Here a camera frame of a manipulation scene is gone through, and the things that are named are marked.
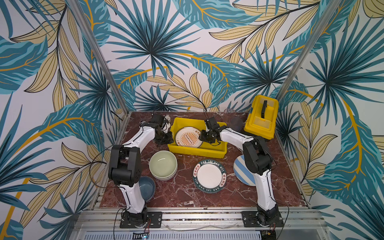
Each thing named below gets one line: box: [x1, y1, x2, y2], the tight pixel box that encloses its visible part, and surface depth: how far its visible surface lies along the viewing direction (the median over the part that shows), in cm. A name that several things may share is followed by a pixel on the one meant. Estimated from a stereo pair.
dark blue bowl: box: [138, 176, 156, 202], surface depth 84 cm
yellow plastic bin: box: [167, 117, 228, 159], surface depth 95 cm
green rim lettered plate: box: [193, 159, 228, 194], surface depth 88 cm
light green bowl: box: [149, 150, 178, 181], surface depth 86 cm
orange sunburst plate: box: [175, 126, 203, 148], surface depth 105 cm
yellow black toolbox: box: [244, 94, 279, 140], surface depth 95 cm
